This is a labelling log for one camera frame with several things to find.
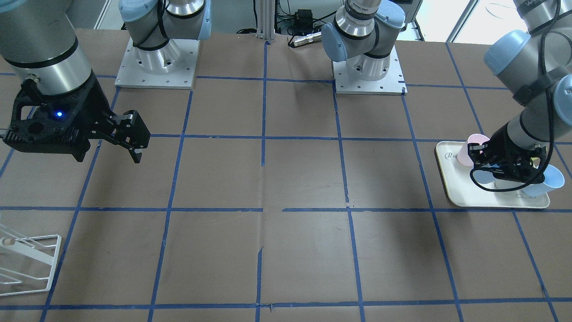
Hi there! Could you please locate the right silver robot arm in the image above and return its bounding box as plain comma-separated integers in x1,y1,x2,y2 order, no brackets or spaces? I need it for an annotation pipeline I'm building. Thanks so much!
0,0,212,163

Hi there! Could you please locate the aluminium frame post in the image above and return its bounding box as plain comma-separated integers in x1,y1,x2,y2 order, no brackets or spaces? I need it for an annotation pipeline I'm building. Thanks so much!
255,0,276,44

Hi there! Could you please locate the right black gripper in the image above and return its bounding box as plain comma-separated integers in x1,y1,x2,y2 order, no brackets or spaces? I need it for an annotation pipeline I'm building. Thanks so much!
2,73,151,164

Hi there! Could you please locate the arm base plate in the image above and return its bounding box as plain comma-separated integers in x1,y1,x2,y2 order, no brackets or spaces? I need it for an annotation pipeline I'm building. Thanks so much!
332,47,408,95
115,39,201,90

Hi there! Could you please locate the cream serving tray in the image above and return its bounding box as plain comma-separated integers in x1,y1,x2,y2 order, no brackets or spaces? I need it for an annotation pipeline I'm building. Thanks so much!
435,141,550,209

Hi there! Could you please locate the silver metal cylinder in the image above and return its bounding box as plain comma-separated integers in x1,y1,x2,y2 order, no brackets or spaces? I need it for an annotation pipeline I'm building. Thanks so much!
288,31,322,48

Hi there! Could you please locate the grey plastic cup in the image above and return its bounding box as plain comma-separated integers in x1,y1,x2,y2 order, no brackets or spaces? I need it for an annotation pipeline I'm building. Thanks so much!
493,179,523,192

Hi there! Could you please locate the pink plastic cup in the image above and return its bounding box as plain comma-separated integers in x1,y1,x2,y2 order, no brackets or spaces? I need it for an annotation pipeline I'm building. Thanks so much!
456,134,490,168

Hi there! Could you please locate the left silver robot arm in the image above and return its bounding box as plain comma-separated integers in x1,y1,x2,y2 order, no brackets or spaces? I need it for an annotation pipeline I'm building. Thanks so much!
321,0,571,188

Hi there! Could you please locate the blue plastic cup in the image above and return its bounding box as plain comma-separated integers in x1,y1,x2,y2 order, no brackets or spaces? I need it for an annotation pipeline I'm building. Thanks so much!
474,165,565,197

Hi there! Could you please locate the white wire cup rack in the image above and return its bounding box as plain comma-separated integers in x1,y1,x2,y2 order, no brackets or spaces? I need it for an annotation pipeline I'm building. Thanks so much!
0,225,63,297

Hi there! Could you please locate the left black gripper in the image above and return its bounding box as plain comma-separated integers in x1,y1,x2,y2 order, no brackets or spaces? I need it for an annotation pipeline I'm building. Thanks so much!
467,124,546,185

